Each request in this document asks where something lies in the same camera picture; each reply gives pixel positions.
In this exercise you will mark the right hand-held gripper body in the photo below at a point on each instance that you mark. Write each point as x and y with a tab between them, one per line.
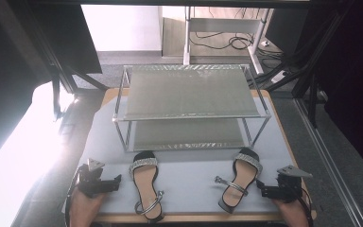
290	187

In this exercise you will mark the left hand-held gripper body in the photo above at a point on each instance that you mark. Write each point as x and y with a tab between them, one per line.
89	183

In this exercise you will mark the silver block heel sandal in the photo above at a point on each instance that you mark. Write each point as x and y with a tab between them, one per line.
145	186
242	176

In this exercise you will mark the metal two-tier shoe rack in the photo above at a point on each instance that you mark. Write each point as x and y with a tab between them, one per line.
189	91

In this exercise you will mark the person's right hand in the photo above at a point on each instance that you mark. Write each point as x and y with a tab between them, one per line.
294	214

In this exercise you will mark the light grey table mat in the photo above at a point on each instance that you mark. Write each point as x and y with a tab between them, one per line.
189	186

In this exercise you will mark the black curtain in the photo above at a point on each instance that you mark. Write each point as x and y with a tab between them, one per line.
353	78

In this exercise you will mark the dark panel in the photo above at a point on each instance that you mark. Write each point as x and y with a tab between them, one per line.
285	30

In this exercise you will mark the aluminium floor rail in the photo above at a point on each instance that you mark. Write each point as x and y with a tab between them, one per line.
327	160

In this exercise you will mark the black metal stand frame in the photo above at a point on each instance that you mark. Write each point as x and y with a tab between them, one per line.
63	75

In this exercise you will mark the white metal desk frame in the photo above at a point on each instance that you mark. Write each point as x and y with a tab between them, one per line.
223	24

